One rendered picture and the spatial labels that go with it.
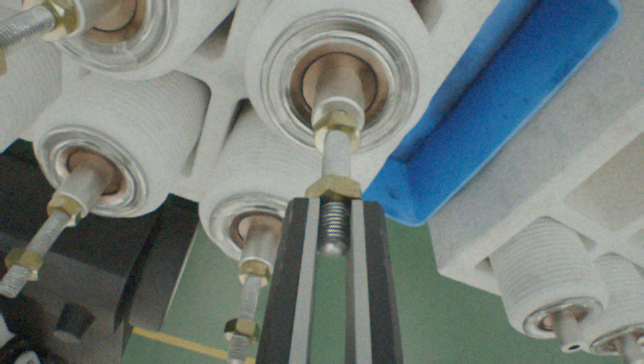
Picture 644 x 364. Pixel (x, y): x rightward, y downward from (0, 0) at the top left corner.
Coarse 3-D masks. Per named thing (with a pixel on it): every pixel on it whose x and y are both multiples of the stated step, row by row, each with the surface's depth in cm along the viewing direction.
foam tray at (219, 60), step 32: (0, 0) 21; (256, 0) 21; (416, 0) 27; (448, 0) 20; (480, 0) 20; (224, 32) 27; (448, 32) 21; (64, 64) 24; (192, 64) 24; (224, 64) 24; (448, 64) 23; (224, 96) 25; (32, 128) 28; (224, 128) 27; (192, 160) 33; (352, 160) 29; (384, 160) 29; (192, 192) 32
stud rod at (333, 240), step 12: (336, 132) 13; (324, 144) 13; (336, 144) 13; (348, 144) 13; (324, 156) 12; (336, 156) 12; (348, 156) 12; (324, 168) 12; (336, 168) 12; (348, 168) 12; (336, 204) 10; (324, 216) 10; (336, 216) 10; (348, 216) 10; (324, 228) 10; (336, 228) 10; (348, 228) 10; (324, 240) 9; (336, 240) 9; (348, 240) 10; (324, 252) 10; (336, 252) 10
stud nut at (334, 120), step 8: (328, 112) 14; (336, 112) 13; (320, 120) 14; (328, 120) 13; (336, 120) 13; (344, 120) 13; (352, 120) 13; (320, 128) 13; (328, 128) 13; (336, 128) 13; (344, 128) 13; (352, 128) 13; (320, 136) 13; (352, 136) 13; (320, 144) 14; (352, 144) 14; (360, 144) 14; (320, 152) 14; (352, 152) 14
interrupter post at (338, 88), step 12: (324, 72) 16; (336, 72) 16; (348, 72) 16; (324, 84) 15; (336, 84) 15; (348, 84) 15; (360, 84) 16; (324, 96) 14; (336, 96) 14; (348, 96) 14; (360, 96) 15; (324, 108) 14; (336, 108) 14; (348, 108) 14; (360, 108) 14; (312, 120) 15; (360, 120) 14
